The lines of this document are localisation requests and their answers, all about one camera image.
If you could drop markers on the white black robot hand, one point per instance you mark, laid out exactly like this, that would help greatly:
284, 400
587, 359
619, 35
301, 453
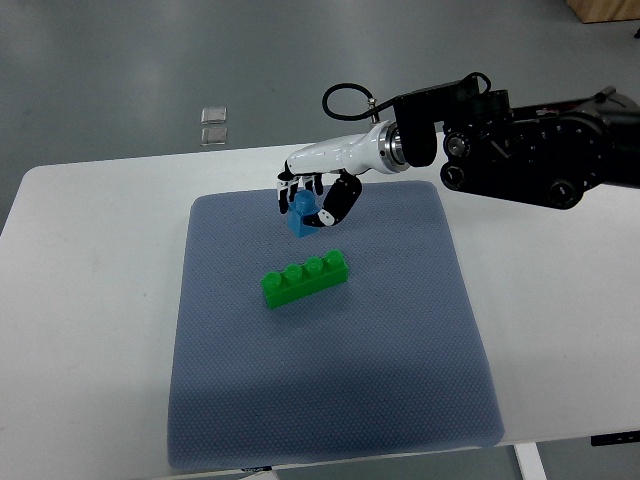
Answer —
332, 168

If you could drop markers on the blue toy block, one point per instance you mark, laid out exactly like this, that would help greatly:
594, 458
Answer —
304, 204

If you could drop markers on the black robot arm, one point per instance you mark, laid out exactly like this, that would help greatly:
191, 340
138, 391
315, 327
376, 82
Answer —
547, 154

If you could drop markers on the green four-stud toy block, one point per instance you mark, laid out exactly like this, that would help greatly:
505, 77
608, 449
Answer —
297, 281

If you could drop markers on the upper metal floor plate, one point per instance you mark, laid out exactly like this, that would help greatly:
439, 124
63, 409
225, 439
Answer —
213, 115

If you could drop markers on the blue-grey textured mat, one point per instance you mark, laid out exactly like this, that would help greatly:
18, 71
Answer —
390, 361

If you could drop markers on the wooden box corner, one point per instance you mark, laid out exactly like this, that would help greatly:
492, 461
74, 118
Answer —
600, 11

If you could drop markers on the white table leg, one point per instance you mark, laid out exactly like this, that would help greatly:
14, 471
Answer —
529, 461

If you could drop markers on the black table control panel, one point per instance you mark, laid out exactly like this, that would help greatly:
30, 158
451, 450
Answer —
612, 439

